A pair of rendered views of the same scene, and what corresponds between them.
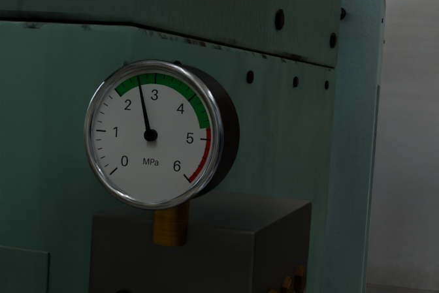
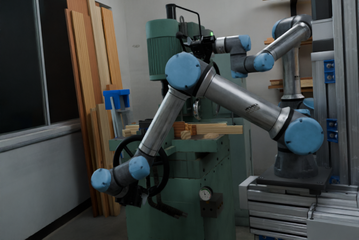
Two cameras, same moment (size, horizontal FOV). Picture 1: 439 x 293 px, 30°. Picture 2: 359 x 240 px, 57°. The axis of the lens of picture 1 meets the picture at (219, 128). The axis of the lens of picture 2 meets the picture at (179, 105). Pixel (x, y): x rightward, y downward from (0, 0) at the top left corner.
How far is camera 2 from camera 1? 1.25 m
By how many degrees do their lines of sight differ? 5
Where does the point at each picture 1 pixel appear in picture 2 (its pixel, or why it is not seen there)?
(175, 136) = (207, 194)
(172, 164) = (207, 196)
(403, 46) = not seen: hidden behind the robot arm
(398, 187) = (264, 145)
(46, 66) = (191, 183)
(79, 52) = (195, 182)
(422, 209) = (272, 151)
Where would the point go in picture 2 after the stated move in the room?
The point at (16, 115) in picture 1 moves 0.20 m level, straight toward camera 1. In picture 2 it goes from (188, 188) to (197, 202)
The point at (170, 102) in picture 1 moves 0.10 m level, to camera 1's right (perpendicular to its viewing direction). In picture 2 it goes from (206, 191) to (228, 190)
